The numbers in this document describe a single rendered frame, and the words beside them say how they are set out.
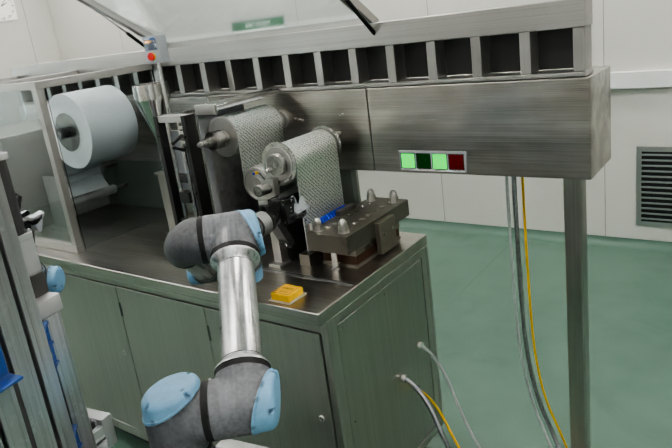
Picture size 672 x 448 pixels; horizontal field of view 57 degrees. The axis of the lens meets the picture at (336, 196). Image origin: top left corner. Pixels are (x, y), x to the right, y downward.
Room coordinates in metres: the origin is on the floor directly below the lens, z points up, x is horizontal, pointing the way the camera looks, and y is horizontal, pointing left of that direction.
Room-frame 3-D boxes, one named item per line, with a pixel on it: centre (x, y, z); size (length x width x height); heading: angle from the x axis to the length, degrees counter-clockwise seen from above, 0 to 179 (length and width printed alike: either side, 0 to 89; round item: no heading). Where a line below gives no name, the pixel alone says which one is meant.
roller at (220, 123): (2.27, 0.29, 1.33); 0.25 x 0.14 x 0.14; 143
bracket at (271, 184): (2.01, 0.22, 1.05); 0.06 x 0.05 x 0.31; 143
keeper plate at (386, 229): (1.99, -0.15, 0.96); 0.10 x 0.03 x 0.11; 143
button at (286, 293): (1.74, 0.18, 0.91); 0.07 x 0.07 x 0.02; 53
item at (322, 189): (2.08, 0.05, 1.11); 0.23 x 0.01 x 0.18; 143
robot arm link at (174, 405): (1.07, 0.36, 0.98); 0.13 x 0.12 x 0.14; 94
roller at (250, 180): (2.19, 0.19, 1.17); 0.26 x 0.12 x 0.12; 143
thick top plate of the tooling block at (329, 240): (2.04, -0.07, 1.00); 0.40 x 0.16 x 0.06; 143
